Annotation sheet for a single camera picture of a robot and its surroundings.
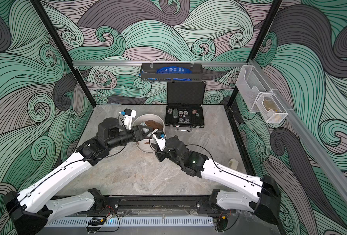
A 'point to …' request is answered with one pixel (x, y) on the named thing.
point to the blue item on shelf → (175, 69)
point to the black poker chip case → (185, 102)
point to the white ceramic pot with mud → (154, 122)
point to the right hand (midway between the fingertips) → (157, 141)
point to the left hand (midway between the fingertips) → (152, 127)
